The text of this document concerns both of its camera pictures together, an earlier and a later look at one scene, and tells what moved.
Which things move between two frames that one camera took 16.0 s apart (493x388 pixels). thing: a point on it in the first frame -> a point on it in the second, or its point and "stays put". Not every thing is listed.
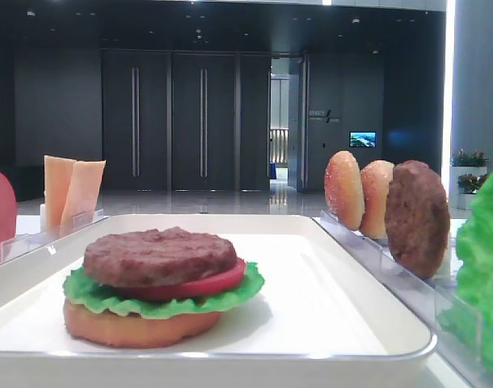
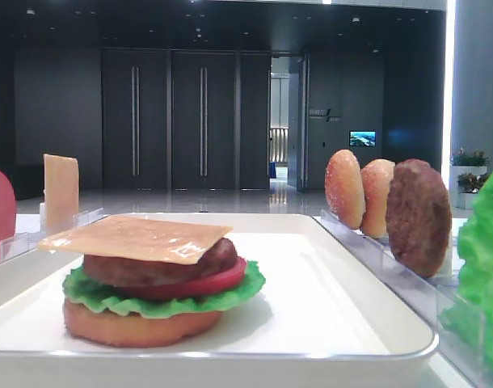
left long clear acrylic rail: (11, 248) stays put
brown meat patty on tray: (156, 257) stays put
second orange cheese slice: (56, 175) stays put
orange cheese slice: (82, 196) -> (141, 239)
